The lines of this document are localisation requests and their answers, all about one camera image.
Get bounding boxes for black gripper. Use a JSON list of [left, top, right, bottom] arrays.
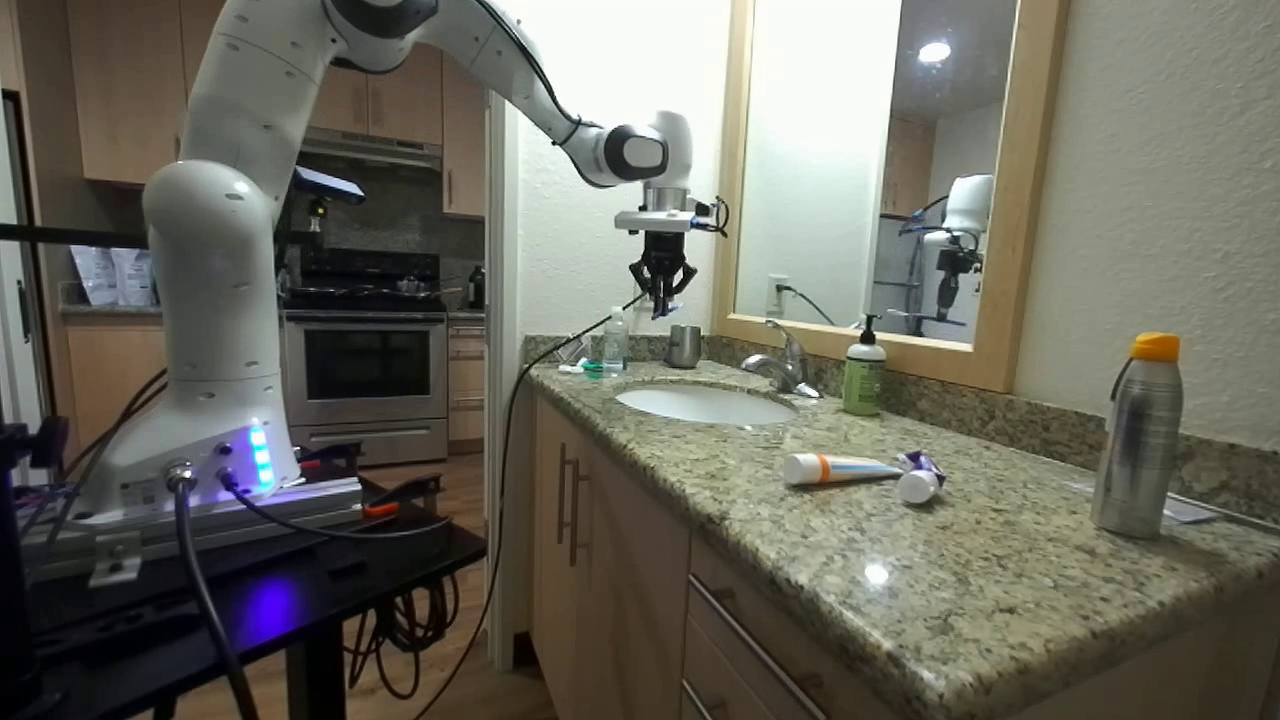
[[626, 229, 699, 315]]

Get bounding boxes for clear plastic water bottle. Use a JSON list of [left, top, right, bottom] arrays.
[[595, 311, 630, 375]]

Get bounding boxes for white oval sink basin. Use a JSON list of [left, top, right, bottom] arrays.
[[612, 375, 804, 430]]

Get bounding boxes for chrome faucet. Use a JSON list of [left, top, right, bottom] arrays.
[[734, 315, 822, 402]]

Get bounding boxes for green soap pump bottle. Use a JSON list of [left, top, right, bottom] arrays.
[[835, 311, 892, 421]]

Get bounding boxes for white toothpaste tube orange band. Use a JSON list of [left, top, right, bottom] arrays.
[[779, 446, 906, 490]]

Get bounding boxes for stainless steel oven range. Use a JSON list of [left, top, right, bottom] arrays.
[[274, 245, 457, 473]]

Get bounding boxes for steel range hood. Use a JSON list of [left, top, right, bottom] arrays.
[[295, 122, 451, 177]]

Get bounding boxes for wooden vanity granite top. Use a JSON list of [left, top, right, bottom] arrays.
[[517, 333, 1280, 720]]

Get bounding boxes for purple white tube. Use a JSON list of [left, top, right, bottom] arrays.
[[894, 446, 950, 512]]

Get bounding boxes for orange black clamp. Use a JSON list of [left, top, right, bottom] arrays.
[[352, 488, 445, 531]]

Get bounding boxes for silver spray bottle orange cap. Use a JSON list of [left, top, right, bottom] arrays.
[[1090, 329, 1187, 543]]

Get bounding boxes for black robot cart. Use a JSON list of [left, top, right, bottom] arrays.
[[0, 512, 490, 720]]

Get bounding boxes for white door frame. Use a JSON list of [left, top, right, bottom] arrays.
[[478, 93, 536, 673]]

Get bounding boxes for metal cabinet door handle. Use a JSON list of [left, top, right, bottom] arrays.
[[553, 445, 575, 553], [568, 451, 593, 571]]

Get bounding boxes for black power cord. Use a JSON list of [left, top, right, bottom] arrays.
[[413, 290, 650, 720]]

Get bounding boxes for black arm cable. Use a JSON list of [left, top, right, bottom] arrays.
[[470, 0, 593, 145]]

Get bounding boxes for metal drawer handle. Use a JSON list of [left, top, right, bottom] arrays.
[[683, 571, 831, 720], [677, 675, 722, 720]]

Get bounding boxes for wood framed wall mirror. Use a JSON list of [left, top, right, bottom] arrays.
[[715, 0, 1071, 395]]

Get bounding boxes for black base cable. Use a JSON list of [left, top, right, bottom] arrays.
[[216, 467, 451, 543], [165, 465, 265, 720]]

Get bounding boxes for black cable bundle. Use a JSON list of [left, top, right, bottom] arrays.
[[341, 571, 465, 702]]

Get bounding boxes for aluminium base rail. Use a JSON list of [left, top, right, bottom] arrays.
[[17, 473, 370, 591]]

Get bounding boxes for wooden kitchen wall cabinets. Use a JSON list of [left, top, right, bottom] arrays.
[[63, 0, 490, 225]]

